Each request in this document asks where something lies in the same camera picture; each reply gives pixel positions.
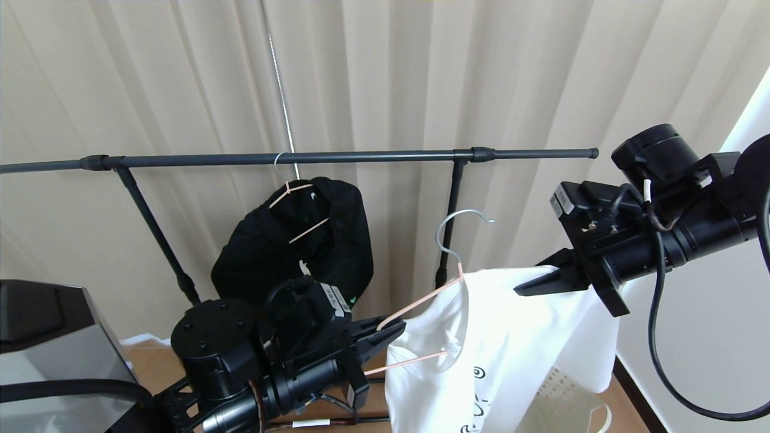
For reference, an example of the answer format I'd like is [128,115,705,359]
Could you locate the pink clothes hanger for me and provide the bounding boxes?
[364,209,496,377]
[269,153,331,244]

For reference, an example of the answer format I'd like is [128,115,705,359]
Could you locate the white garment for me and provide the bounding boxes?
[385,265,620,433]

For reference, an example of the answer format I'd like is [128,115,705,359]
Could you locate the white laundry basket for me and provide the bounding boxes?
[516,366,613,433]

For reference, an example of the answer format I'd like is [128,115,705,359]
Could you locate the black shorts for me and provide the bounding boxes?
[211,176,375,310]

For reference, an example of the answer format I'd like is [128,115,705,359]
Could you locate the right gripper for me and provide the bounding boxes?
[562,201,760,318]

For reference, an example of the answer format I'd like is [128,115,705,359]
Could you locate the beige curtain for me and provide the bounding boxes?
[0,0,770,355]

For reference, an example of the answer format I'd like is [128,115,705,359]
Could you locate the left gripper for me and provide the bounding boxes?
[202,344,371,433]

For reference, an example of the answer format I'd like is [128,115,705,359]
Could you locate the black clothes rack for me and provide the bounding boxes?
[0,147,600,433]

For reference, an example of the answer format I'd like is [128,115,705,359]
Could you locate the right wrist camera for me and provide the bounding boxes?
[549,179,643,236]

